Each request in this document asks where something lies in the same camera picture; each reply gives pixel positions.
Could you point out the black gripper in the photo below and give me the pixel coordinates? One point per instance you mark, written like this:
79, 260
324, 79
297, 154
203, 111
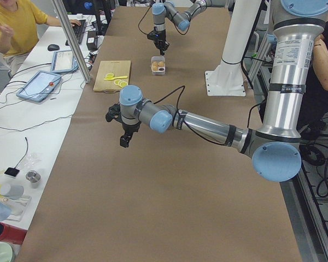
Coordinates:
159, 37
129, 127

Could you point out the clear plastic egg box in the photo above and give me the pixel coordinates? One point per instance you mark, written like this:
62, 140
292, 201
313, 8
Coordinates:
161, 70

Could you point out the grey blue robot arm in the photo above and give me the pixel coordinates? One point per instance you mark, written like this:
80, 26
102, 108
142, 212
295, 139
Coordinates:
181, 20
273, 147

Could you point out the wooden cutting board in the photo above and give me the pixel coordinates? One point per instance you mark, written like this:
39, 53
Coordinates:
118, 68

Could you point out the lemon slice top pair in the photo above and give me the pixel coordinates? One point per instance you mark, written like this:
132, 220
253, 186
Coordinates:
110, 76

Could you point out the black keyboard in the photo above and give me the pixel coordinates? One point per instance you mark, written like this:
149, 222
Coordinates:
79, 31

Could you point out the blue teach pendant far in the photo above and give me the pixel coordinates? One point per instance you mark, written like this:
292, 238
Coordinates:
63, 62

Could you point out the blue teach pendant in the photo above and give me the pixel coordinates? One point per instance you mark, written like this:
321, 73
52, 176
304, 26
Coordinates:
63, 62
39, 86

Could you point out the steel cylinder cup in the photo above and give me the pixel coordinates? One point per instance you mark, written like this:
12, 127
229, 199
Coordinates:
34, 178

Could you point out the blue teach pendant near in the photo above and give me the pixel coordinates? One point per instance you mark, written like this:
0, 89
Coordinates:
39, 86

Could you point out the black computer mouse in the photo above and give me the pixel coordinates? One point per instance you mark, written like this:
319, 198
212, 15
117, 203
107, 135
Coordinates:
53, 47

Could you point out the black square sensor pad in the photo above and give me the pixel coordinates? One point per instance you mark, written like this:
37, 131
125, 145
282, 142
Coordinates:
12, 172

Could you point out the grey cup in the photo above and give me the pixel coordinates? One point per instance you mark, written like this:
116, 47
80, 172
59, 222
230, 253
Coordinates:
12, 191

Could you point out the person in yellow shirt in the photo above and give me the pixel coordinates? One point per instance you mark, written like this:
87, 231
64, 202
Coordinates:
18, 30

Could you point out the red cylinder cup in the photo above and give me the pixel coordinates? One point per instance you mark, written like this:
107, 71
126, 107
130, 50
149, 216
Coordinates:
12, 234

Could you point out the person in black clothes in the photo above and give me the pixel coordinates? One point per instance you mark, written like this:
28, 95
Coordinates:
315, 100

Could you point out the green bowl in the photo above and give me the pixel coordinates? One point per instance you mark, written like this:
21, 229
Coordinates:
6, 253

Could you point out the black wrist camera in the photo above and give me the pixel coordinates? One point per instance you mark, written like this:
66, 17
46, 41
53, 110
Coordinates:
114, 113
153, 35

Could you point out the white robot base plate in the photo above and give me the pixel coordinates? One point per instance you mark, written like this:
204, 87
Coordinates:
224, 83

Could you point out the aluminium frame post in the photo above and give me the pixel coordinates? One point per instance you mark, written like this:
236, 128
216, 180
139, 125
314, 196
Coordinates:
72, 40

